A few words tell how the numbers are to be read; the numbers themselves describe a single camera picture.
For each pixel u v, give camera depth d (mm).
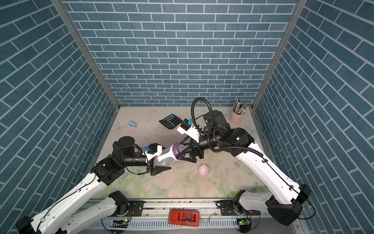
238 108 1050
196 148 495
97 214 555
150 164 567
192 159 507
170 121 1083
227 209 734
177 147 558
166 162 627
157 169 608
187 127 501
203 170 829
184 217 667
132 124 1077
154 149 529
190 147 497
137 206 746
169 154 548
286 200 376
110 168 513
